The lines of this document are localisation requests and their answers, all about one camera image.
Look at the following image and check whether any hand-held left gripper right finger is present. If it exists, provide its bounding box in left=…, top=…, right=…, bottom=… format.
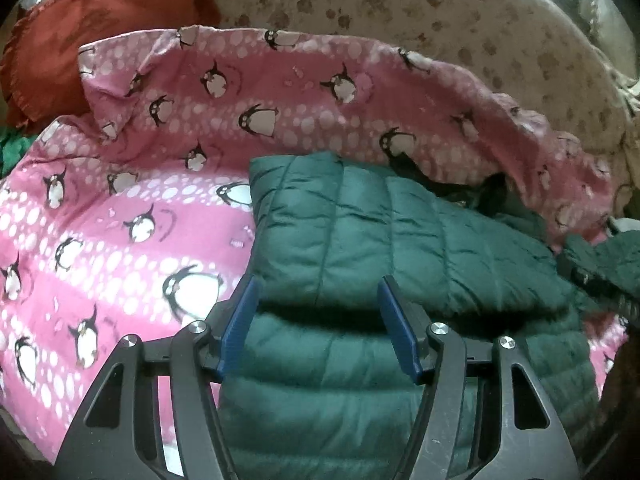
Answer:
left=377, top=275, right=583, bottom=480

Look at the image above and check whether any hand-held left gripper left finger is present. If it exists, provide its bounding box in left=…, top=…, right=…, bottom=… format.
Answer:
left=52, top=276, right=263, bottom=480

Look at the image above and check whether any dark green puffer jacket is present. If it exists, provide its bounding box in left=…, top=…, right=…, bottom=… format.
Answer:
left=217, top=151, right=640, bottom=480

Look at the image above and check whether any pink penguin print blanket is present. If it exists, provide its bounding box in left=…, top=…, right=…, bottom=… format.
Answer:
left=0, top=25, right=631, bottom=466

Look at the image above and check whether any green cloth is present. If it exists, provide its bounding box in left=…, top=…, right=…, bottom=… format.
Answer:
left=0, top=127, right=38, bottom=178

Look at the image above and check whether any cream cloth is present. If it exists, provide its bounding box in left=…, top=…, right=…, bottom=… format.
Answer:
left=592, top=55, right=640, bottom=111

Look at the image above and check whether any red frilled cushion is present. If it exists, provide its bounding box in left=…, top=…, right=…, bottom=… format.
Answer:
left=0, top=0, right=221, bottom=133

